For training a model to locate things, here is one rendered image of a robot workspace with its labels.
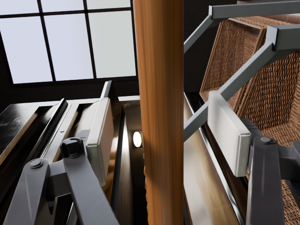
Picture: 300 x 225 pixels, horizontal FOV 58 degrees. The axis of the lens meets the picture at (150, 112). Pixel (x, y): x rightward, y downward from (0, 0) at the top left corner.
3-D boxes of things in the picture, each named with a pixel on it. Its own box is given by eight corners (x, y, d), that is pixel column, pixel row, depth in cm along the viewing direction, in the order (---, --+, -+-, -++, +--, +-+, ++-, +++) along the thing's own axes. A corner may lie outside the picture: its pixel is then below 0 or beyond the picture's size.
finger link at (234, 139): (239, 134, 15) (252, 133, 15) (208, 90, 21) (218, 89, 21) (235, 178, 16) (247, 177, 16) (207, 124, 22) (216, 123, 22)
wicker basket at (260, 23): (283, 134, 124) (223, 138, 124) (240, 91, 175) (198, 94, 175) (302, 23, 104) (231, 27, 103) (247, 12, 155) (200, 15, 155)
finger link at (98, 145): (105, 187, 16) (92, 188, 16) (114, 130, 22) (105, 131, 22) (98, 144, 15) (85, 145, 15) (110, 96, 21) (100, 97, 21)
